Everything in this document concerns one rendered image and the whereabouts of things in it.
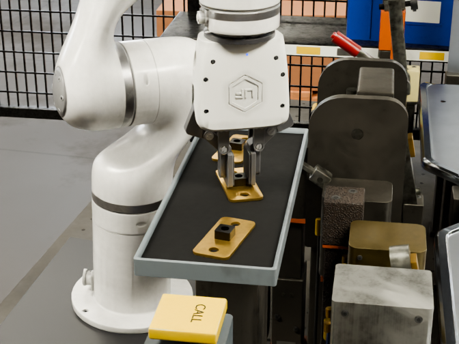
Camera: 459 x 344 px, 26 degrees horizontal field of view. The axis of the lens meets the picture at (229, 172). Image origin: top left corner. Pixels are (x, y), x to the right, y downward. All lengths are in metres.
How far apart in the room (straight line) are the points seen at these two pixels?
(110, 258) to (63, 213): 2.24
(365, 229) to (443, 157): 0.46
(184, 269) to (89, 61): 0.47
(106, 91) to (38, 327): 0.39
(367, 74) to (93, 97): 0.38
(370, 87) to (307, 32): 0.84
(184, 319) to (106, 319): 0.66
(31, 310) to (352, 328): 0.68
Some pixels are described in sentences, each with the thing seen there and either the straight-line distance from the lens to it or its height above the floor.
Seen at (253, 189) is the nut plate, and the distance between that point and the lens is 1.10.
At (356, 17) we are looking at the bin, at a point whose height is 1.08.
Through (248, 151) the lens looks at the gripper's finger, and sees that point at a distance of 1.09.
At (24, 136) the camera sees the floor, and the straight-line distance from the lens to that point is 4.47.
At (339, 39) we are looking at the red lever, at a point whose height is 1.14.
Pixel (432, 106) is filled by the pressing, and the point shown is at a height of 1.00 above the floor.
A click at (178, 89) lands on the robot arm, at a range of 1.38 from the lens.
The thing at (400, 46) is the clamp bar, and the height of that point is 1.13.
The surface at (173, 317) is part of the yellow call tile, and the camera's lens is 0.88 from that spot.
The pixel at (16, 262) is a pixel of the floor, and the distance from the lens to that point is 3.42.
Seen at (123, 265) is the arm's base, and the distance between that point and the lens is 1.49.
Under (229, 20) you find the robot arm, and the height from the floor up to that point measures 1.36.
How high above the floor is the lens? 1.63
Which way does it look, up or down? 24 degrees down
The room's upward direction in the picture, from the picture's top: straight up
